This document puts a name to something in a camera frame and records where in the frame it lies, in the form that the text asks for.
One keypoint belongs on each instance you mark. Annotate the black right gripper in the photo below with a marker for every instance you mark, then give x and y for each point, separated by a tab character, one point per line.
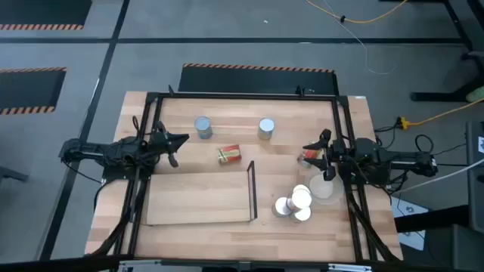
332	156

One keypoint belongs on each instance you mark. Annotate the black mat hazard striped edge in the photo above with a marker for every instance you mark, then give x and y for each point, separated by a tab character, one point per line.
257	81
26	88
41	11

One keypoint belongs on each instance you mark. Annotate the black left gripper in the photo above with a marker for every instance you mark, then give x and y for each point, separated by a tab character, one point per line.
162	141

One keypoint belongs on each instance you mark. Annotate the grey equipment cabinet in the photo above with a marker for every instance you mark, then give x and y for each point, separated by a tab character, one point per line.
475	181

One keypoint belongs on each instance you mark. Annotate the white floor sign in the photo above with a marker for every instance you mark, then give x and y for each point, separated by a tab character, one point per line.
410	226

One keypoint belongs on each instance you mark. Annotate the silver lidded tin can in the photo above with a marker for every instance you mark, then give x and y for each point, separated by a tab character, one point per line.
302	216

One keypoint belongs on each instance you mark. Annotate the pale green object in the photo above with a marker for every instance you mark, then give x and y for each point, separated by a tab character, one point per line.
476	94

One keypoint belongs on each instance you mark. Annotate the black floor beam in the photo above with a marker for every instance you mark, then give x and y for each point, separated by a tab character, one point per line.
431	220

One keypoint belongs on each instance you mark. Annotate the black desk base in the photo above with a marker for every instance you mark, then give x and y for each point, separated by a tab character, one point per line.
459	26

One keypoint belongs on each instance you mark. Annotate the orange red labelled can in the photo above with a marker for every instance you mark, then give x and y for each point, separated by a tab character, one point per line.
312	155

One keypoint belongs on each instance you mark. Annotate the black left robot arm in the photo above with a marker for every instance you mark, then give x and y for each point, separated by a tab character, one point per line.
113	151

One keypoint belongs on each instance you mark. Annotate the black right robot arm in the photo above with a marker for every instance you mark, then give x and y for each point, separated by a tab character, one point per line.
378	156

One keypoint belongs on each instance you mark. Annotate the blue labelled tin can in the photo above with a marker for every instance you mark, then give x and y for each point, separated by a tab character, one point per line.
203	127

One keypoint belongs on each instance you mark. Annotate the black aluminium table frame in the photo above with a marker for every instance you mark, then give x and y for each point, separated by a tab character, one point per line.
246	96

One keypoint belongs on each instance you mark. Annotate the Pineapple labelled red can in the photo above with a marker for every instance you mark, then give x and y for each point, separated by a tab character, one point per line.
229	154

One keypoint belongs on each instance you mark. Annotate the Tomatoes labelled blue can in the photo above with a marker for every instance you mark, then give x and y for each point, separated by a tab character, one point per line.
280	206

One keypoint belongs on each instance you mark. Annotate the Carrots labelled yellow can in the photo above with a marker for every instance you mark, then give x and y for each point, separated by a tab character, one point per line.
266	128

